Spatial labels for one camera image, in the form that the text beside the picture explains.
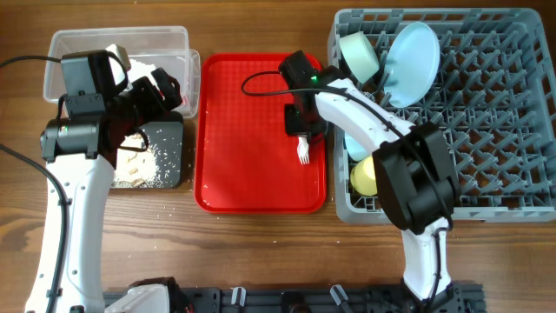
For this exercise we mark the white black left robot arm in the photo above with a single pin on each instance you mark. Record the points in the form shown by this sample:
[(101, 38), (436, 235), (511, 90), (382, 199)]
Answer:
[(99, 109)]

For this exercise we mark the red snack wrapper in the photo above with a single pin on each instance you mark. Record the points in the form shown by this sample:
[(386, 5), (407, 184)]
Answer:
[(185, 101)]

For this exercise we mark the black waste tray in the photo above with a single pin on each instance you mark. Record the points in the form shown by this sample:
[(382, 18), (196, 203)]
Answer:
[(167, 150)]

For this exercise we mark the light blue plate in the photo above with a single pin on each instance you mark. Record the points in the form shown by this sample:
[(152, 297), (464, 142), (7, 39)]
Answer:
[(412, 64)]

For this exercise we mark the green bowl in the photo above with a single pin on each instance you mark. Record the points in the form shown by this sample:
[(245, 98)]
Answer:
[(359, 55)]

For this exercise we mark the white tissue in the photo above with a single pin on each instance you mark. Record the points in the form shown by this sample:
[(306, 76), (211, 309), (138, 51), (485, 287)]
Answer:
[(139, 69)]

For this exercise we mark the grey dishwasher rack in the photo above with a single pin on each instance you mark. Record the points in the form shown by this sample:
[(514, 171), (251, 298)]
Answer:
[(493, 98)]

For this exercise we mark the clear plastic waste bin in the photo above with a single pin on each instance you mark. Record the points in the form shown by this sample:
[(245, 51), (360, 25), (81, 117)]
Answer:
[(166, 47)]

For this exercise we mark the light blue small bowl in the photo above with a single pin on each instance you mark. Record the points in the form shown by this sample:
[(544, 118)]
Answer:
[(354, 150)]

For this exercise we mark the yellow cup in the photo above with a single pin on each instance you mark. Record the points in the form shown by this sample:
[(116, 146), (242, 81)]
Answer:
[(363, 178)]

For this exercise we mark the rice and nutshell leftovers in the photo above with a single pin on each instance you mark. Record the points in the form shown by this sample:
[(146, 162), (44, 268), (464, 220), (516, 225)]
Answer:
[(143, 163)]

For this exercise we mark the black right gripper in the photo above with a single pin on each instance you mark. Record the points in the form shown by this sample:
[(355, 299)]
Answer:
[(293, 127)]

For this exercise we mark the red serving tray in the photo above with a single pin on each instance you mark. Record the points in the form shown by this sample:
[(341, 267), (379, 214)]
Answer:
[(245, 163)]

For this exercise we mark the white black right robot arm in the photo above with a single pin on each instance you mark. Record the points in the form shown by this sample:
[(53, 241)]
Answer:
[(416, 181)]

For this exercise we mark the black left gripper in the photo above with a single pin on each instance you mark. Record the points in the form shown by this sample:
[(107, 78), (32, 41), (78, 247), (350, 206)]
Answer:
[(156, 106)]

